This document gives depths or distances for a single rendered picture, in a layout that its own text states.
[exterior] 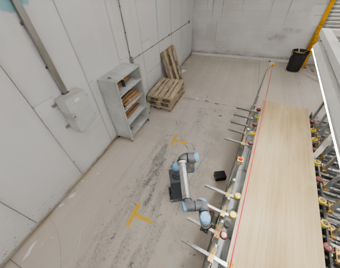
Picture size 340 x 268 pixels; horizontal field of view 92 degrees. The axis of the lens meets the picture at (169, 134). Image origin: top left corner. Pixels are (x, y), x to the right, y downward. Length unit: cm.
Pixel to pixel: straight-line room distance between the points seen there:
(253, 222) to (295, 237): 40
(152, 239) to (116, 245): 56
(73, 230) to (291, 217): 308
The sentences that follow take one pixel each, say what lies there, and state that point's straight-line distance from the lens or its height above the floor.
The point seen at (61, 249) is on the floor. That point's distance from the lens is 343.
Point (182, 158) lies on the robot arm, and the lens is 187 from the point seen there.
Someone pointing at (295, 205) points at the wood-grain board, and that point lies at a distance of 254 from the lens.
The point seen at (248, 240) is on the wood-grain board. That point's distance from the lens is 216.
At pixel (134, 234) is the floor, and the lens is 306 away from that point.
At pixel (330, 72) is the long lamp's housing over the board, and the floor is 238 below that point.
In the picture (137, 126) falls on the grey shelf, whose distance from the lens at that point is 432.
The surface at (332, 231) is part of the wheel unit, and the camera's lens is 266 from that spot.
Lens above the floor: 289
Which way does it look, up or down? 44 degrees down
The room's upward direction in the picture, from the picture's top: 4 degrees counter-clockwise
